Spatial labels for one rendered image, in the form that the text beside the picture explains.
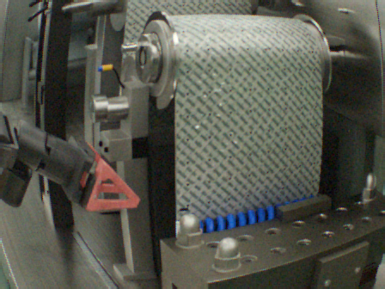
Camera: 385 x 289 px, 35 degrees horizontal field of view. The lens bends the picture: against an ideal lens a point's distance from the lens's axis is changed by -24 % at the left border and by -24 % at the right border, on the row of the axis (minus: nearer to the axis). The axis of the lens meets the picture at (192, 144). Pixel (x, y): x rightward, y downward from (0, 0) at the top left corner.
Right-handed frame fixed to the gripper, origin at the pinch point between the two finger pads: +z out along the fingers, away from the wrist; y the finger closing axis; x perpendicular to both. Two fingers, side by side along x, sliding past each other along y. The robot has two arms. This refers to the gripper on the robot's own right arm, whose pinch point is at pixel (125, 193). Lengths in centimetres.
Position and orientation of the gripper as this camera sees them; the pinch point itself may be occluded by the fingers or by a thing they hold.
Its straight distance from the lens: 97.4
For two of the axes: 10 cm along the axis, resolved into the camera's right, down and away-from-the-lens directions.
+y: 3.7, 2.6, -8.9
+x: 4.3, -9.0, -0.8
